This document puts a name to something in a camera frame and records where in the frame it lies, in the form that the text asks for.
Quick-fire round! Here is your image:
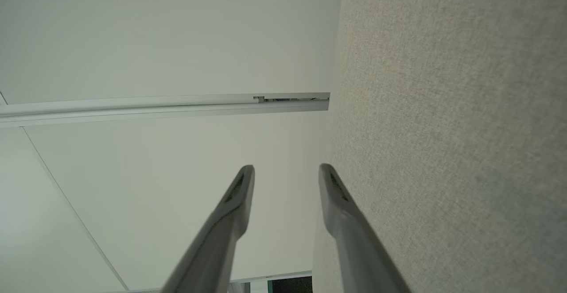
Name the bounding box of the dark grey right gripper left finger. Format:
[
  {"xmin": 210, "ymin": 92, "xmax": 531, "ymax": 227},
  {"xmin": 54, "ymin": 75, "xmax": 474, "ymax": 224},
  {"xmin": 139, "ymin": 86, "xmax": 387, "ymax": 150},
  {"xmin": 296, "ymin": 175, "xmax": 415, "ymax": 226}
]
[{"xmin": 162, "ymin": 165, "xmax": 256, "ymax": 293}]

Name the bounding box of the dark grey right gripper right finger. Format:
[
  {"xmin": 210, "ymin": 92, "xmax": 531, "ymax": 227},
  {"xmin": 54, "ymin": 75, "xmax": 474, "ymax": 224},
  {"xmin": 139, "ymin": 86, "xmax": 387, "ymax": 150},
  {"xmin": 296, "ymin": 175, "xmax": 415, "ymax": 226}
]
[{"xmin": 318, "ymin": 163, "xmax": 411, "ymax": 293}]

